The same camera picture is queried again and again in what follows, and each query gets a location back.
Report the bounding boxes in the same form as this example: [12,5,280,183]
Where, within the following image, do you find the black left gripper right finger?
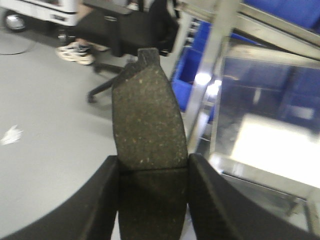
[187,153,318,240]

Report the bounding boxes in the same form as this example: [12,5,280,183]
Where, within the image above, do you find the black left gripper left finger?
[4,155,120,240]

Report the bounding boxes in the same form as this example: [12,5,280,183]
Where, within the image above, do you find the blue bin on floor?
[171,21,211,112]

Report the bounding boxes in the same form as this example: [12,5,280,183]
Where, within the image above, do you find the seated person striped shirt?
[55,0,140,65]

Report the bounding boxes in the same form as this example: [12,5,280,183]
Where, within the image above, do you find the black office chair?
[72,0,181,104]

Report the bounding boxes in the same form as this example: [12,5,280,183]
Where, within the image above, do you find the white wheeled machine cart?
[0,0,78,32]

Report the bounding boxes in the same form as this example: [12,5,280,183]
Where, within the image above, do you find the blue plastic bin right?
[243,0,320,29]

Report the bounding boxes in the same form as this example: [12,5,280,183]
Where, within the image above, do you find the stainless steel rack frame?
[180,0,320,157]

